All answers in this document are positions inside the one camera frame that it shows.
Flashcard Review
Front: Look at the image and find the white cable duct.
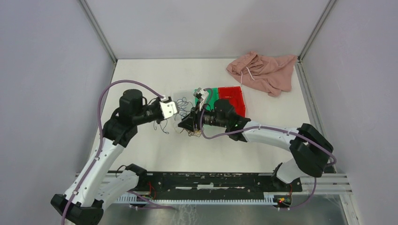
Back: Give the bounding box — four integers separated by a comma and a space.
114, 193, 277, 206

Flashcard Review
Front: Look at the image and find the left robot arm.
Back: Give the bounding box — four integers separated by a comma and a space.
51, 89, 178, 225

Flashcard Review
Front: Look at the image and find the red plastic bin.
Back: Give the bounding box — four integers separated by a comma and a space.
218, 86, 246, 117

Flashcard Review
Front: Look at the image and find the clear plastic bin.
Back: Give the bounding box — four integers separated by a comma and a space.
171, 90, 198, 134

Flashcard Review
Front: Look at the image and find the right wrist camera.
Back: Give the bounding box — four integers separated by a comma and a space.
193, 88, 213, 109

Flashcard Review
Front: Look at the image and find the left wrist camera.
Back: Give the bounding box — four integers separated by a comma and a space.
160, 97, 179, 120

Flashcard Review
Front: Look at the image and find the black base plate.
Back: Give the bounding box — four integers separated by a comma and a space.
133, 172, 303, 200

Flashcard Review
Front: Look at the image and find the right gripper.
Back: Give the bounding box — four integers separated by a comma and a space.
178, 100, 228, 133

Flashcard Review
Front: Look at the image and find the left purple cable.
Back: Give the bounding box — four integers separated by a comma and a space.
61, 80, 165, 225

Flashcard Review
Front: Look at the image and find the pink cloth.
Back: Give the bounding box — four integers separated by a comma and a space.
226, 51, 298, 97

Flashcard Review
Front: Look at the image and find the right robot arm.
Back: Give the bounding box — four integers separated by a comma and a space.
178, 99, 336, 191

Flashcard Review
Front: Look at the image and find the aluminium frame rail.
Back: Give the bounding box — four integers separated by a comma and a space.
299, 173, 353, 195

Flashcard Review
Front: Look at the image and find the green plastic bin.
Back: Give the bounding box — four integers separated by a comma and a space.
194, 88, 219, 110

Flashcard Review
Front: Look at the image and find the blue wire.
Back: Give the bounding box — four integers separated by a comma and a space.
152, 97, 198, 135

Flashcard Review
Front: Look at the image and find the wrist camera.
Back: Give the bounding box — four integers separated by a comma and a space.
193, 88, 213, 109
160, 97, 179, 120

